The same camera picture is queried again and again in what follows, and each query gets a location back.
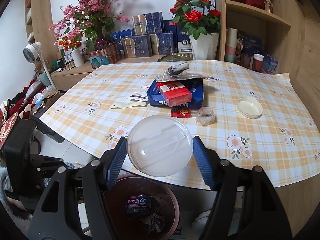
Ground clear round plastic lid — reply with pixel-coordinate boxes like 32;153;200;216
127;115;193;177

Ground red lighter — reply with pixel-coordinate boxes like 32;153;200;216
171;109;191;118

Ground cream plastic fork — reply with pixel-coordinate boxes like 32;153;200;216
110;101;147;109

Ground red cigarette pack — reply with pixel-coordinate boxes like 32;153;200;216
157;81;192;107

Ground white round plastic lid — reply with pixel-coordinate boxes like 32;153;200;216
236;97;263;119

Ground blue coffee box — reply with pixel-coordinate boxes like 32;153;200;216
146;78;204;109

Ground clear plastic blister sheet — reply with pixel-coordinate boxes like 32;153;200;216
154;71;214;82

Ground dark red trash bin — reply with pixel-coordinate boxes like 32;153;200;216
104;174;180;239

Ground gold chocolate tray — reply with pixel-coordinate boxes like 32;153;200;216
157;53;193;62

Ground white flower pot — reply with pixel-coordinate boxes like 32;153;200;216
189;33;220;60

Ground red paper cup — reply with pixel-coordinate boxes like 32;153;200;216
252;54;264;72

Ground blue white carton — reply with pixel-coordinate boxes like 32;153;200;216
164;20;192;54

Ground striped gift tin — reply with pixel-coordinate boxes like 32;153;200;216
88;42;121;69

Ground small blue box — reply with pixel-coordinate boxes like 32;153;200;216
262;53;278;74

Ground blue gold box lower right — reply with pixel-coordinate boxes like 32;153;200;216
149;33;175;55

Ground blue gold box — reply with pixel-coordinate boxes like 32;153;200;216
121;35;153;58
149;33;175;55
132;11;164;36

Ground stacked pastel cups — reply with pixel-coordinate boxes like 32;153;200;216
225;28;238;62

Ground white desk fan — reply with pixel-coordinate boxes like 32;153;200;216
23;41;56;89

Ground blue gold box lower left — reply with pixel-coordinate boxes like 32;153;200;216
121;35;153;58

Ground orange flowers white vase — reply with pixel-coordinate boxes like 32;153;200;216
57;36;84;67

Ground red rose bouquet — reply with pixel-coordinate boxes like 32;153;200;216
170;0;221;40

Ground blue gold box top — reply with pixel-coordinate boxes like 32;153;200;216
132;11;164;36

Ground wooden shelf unit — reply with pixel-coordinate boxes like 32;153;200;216
215;0;319;124

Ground pink blossom flower arrangement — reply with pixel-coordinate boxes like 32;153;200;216
49;0;129;52

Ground small glass bottle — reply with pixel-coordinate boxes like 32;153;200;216
264;0;273;14

